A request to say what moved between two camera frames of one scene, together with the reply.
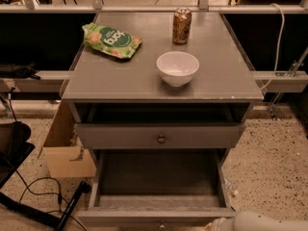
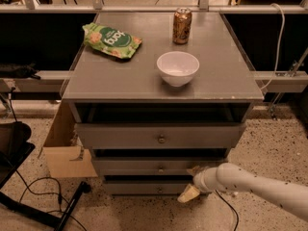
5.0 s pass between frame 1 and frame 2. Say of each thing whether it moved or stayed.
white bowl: stayed
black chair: stayed
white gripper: moved
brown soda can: stayed
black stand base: stayed
